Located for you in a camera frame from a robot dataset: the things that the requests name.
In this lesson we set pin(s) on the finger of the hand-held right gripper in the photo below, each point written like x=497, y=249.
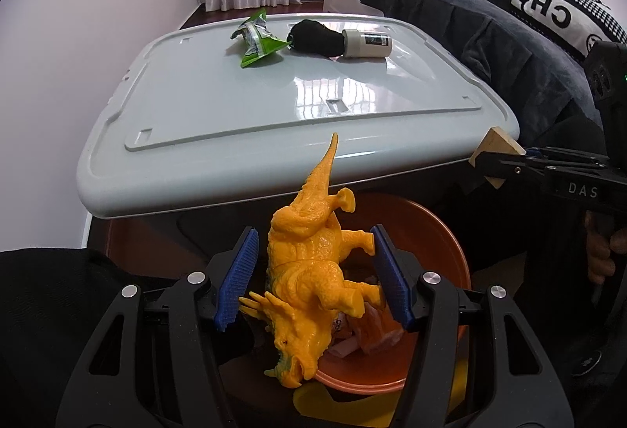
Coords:
x=519, y=168
x=568, y=157

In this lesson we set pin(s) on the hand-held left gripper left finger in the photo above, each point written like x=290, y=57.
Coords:
x=237, y=281

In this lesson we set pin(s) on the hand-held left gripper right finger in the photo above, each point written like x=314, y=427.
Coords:
x=394, y=281

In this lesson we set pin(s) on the wooden block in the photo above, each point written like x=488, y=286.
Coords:
x=499, y=144

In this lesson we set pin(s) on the orange plastic basin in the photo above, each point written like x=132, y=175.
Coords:
x=431, y=237

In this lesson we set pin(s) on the yellow dinosaur toy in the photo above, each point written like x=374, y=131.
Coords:
x=303, y=271

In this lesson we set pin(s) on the person's right hand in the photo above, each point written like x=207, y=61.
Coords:
x=600, y=256

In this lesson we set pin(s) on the black and white printed cloth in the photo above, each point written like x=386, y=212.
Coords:
x=563, y=11

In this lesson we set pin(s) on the person's right leg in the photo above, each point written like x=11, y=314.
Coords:
x=539, y=335

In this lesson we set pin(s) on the dark blue blanket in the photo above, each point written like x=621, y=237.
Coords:
x=441, y=16

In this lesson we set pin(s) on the grey plastic bin lid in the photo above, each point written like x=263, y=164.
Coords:
x=220, y=104

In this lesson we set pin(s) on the white jar with dark label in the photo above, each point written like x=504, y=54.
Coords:
x=365, y=43

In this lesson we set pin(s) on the green snack wrapper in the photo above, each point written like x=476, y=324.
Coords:
x=259, y=43

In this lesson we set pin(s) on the black sock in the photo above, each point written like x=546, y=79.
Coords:
x=313, y=38

